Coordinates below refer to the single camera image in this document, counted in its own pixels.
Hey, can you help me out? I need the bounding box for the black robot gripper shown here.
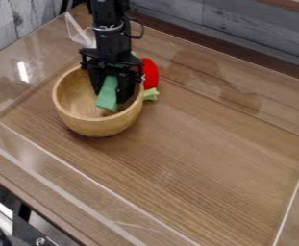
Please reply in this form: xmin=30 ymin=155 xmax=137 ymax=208
xmin=80 ymin=26 xmax=144 ymax=104

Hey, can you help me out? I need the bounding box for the green rectangular block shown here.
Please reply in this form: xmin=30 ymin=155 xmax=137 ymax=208
xmin=96 ymin=76 xmax=117 ymax=111

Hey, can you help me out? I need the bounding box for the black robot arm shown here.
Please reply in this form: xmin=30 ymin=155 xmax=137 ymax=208
xmin=80 ymin=0 xmax=144 ymax=104

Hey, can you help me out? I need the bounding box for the brown wooden bowl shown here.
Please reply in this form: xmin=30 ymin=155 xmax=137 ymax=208
xmin=50 ymin=66 xmax=144 ymax=137

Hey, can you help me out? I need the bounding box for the red plush strawberry toy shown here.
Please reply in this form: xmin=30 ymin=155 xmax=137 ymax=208
xmin=142 ymin=58 xmax=158 ymax=101

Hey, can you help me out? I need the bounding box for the clear acrylic tray wall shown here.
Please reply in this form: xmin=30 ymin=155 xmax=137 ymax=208
xmin=0 ymin=121 xmax=198 ymax=246

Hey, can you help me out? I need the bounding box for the black table clamp mount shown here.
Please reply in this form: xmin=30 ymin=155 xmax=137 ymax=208
xmin=11 ymin=203 xmax=58 ymax=246

